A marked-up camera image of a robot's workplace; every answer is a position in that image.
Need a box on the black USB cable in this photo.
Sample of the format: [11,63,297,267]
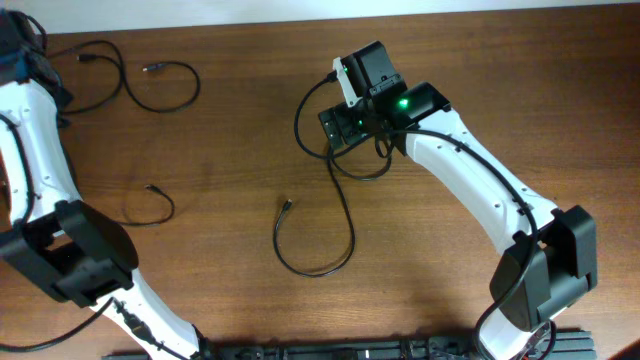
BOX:
[117,183,176,227]
[44,39,202,115]
[272,147,394,279]

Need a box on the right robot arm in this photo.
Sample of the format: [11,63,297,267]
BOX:
[318,41,598,359]

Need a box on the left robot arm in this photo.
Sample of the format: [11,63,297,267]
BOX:
[1,9,214,359]

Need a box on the right camera cable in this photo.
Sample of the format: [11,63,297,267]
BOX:
[292,70,557,360]

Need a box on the camera cable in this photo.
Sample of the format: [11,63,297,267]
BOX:
[0,294,191,360]
[292,70,557,360]

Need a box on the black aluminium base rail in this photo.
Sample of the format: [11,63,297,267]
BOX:
[101,327,596,360]

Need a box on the left camera cable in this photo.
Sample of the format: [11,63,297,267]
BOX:
[0,294,191,360]

